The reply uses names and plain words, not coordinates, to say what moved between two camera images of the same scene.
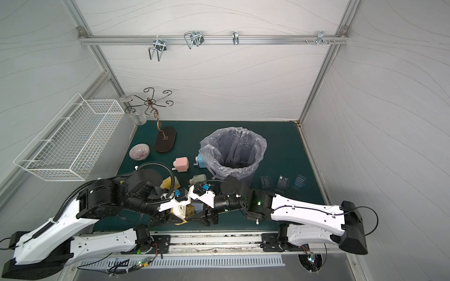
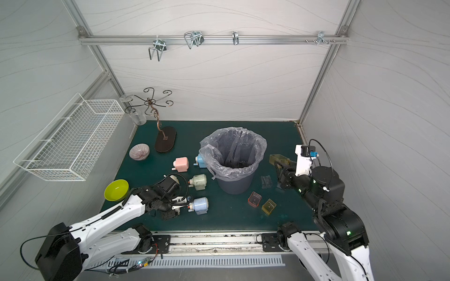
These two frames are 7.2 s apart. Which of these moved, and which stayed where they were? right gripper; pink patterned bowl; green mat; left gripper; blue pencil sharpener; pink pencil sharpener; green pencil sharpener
Moved: left gripper; right gripper
Stayed: blue pencil sharpener; pink pencil sharpener; green mat; green pencil sharpener; pink patterned bowl
